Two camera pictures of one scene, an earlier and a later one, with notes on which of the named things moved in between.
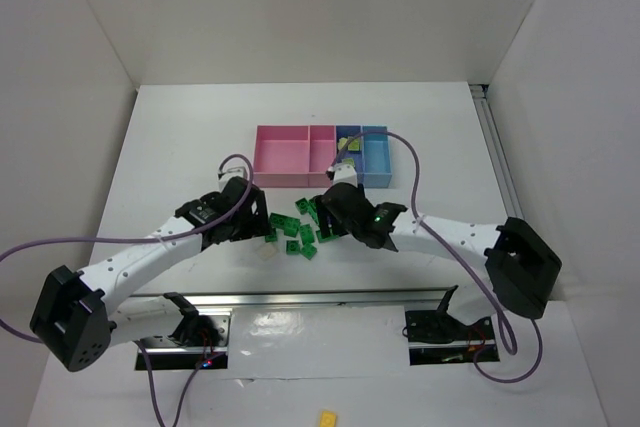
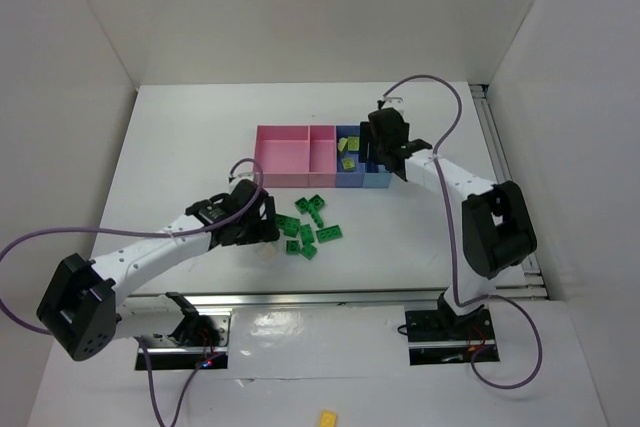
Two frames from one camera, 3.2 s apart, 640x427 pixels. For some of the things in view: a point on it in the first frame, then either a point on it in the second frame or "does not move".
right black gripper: x=327 y=217 → x=375 y=145
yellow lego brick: x=328 y=419 does not move
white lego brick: x=266 y=251 does not move
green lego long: x=314 y=215 does not move
